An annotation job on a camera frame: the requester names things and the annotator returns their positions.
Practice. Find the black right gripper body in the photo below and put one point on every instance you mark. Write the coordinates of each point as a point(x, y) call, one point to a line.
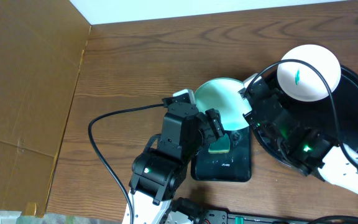
point(260, 104)

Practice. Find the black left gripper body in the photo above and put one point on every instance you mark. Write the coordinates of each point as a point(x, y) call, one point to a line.
point(212, 125)

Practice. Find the pale green plate front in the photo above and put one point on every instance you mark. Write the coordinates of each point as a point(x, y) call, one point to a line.
point(222, 94)

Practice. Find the green yellow sponge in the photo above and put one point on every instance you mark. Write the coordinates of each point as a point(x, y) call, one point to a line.
point(222, 145)

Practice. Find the white plate green stain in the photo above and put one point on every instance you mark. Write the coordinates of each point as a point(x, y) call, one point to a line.
point(302, 83)

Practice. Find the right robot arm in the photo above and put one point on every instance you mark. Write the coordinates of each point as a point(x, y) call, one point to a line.
point(308, 150)

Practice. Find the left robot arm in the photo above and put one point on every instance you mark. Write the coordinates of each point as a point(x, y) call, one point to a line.
point(161, 168)

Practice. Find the black rectangular tray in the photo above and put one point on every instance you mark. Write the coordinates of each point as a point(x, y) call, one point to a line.
point(234, 166)

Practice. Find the round black tray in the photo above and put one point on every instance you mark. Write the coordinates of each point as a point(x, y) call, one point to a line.
point(335, 115)

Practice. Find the cardboard panel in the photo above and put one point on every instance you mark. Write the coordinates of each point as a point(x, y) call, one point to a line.
point(41, 48)

